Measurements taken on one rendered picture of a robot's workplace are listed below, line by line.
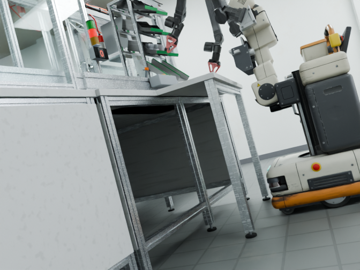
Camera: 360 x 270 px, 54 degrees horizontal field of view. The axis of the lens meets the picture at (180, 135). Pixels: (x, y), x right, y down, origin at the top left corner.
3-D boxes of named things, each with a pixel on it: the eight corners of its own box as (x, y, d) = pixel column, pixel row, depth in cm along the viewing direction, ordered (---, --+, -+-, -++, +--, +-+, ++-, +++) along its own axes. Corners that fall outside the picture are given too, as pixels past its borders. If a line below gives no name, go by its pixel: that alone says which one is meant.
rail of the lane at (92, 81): (181, 95, 234) (177, 79, 234) (89, 94, 155) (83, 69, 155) (174, 97, 236) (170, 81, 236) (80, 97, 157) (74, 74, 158)
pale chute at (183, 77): (187, 81, 265) (189, 76, 263) (177, 82, 254) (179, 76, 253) (160, 65, 277) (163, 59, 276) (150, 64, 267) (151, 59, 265)
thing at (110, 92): (223, 96, 281) (222, 92, 281) (100, 95, 148) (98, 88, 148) (91, 138, 346) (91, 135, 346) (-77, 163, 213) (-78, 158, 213)
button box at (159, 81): (178, 85, 217) (175, 75, 217) (161, 84, 199) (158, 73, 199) (169, 88, 220) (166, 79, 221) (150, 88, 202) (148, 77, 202)
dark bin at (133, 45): (169, 54, 253) (169, 44, 251) (156, 53, 243) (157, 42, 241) (139, 51, 269) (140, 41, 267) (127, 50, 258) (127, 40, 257)
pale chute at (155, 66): (178, 80, 252) (180, 75, 250) (166, 81, 241) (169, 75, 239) (151, 63, 264) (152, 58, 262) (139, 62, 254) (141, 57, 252)
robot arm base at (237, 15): (245, 7, 203) (248, 13, 215) (232, 3, 206) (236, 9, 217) (240, 22, 205) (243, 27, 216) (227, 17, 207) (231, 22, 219)
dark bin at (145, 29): (163, 32, 253) (163, 22, 252) (150, 31, 243) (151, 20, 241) (134, 31, 269) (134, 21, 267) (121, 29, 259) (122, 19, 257)
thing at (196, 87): (242, 88, 264) (241, 84, 264) (214, 76, 179) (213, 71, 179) (158, 114, 287) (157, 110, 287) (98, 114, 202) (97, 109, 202)
